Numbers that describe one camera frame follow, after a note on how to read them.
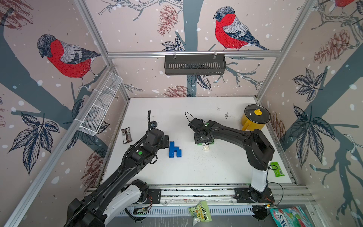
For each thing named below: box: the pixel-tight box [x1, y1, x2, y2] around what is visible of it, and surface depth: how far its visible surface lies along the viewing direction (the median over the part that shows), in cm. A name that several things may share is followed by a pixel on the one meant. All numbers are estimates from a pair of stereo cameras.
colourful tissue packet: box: [269, 205, 313, 227], surface depth 67 cm
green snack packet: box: [188, 200, 213, 227], surface depth 70 cm
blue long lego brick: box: [168, 140, 182, 158], surface depth 90 cm
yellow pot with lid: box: [241, 104, 271, 131], surface depth 96 cm
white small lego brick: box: [202, 144, 210, 151], surface depth 92 cm
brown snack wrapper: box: [121, 126, 133, 144], surface depth 100 cm
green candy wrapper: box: [270, 161, 286, 178], surface depth 83 cm
